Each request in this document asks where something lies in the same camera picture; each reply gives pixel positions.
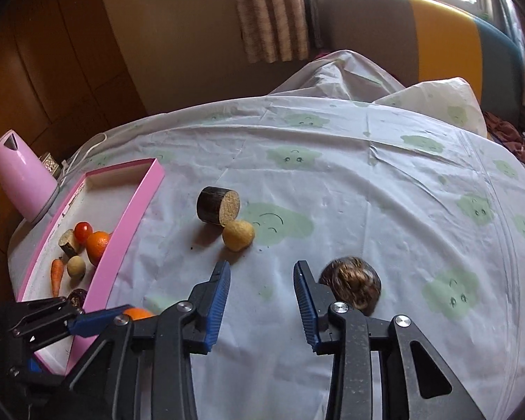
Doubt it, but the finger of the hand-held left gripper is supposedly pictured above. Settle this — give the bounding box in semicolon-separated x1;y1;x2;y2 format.
26;304;134;354
9;296;82;342

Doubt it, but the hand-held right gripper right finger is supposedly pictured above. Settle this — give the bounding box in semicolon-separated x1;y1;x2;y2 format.
293;260;486;420

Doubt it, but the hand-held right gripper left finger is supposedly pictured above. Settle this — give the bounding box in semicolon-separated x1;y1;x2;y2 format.
63;260;232;420

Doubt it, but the orange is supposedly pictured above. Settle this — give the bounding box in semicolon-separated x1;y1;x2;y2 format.
86;230;113;267
122;307;155;321

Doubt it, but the small carrot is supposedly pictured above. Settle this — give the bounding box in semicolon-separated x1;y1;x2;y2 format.
50;258;65;298

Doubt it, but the small green-brown round fruit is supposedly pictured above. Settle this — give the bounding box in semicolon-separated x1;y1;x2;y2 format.
67;255;87;278

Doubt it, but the small yellow round fruit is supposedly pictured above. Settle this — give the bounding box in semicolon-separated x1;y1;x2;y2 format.
222;220;256;252

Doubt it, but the brown cut root chunk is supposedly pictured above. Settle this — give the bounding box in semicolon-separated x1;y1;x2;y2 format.
59;229;82;257

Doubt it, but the red tomato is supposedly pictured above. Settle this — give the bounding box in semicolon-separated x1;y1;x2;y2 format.
73;222;94;243

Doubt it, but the pink shallow tray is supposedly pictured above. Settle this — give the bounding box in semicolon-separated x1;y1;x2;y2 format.
15;157;166;377

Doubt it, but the dark cut cylinder chunk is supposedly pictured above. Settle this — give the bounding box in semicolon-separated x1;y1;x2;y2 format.
196;186;241;228

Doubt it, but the pink electric kettle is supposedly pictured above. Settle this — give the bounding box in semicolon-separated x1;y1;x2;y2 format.
0;129;60;224

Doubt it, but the silver patterned small box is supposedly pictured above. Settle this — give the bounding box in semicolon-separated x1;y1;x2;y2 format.
38;152;62;178

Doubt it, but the white bed cover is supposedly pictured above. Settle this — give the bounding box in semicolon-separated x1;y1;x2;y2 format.
267;49;405;103

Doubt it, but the white pillow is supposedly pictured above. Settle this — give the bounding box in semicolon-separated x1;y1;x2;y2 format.
374;78;488;141

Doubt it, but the dark red cloth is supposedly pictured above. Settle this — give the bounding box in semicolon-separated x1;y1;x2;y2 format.
483;111;525;169

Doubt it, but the brown wooden wardrobe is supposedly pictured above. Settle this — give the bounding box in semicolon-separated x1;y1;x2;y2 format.
0;0;147;246

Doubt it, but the grey yellow blue headboard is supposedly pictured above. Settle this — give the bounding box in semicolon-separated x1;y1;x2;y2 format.
321;0;525;117

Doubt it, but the beige patterned curtain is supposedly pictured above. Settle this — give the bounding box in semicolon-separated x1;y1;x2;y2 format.
230;0;311;64

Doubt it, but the white power cable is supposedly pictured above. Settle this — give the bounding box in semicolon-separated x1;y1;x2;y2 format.
59;133;108;184

